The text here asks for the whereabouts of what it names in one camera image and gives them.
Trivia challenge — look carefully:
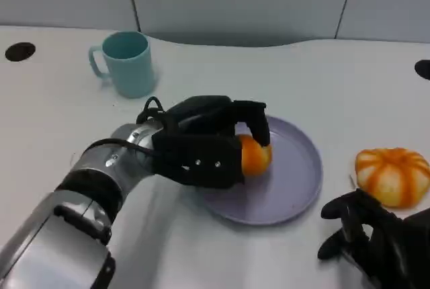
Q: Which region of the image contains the pale green mug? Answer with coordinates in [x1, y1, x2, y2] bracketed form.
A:
[88, 31, 159, 99]

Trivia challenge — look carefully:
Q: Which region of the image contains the black table cable hole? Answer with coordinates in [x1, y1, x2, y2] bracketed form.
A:
[414, 59, 430, 81]
[4, 42, 36, 63]

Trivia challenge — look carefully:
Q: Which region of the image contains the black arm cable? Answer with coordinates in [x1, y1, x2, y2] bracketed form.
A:
[89, 138, 159, 155]
[135, 96, 169, 125]

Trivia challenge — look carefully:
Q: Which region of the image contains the orange white toy bread roll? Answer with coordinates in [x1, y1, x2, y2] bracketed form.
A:
[355, 147, 430, 209]
[236, 134, 273, 177]

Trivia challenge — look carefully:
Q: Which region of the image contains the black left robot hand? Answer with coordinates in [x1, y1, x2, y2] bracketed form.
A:
[151, 94, 272, 190]

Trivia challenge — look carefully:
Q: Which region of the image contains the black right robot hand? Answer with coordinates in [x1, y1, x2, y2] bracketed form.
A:
[317, 188, 430, 289]

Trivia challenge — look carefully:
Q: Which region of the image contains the lilac plate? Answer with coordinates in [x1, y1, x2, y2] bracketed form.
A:
[198, 116, 323, 226]

